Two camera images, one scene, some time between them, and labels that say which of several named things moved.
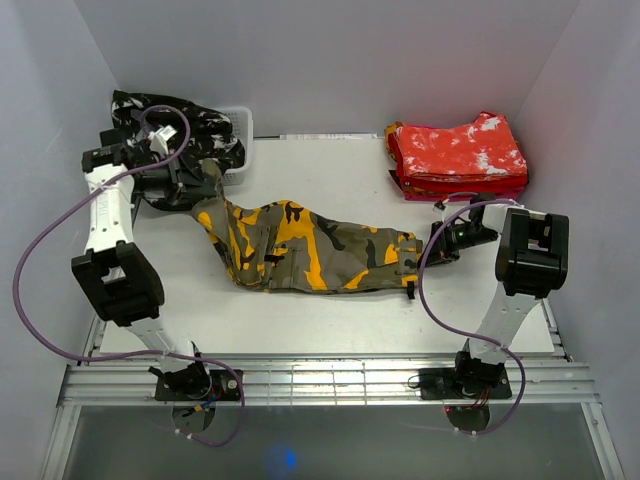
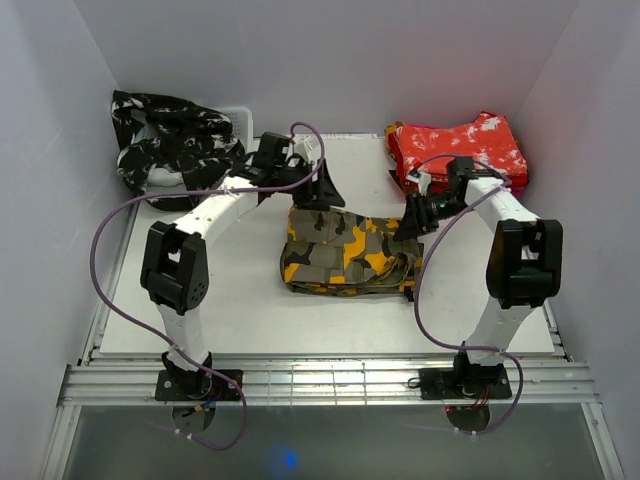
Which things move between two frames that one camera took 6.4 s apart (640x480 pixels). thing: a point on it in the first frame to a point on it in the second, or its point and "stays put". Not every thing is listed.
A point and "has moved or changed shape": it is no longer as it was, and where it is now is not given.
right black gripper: x=441 y=251 to x=418 y=222
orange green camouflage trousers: x=280 y=246 has moved or changed shape
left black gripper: x=183 y=185 to x=321 y=194
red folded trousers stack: x=479 y=158 stays put
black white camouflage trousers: x=187 y=130 stays put
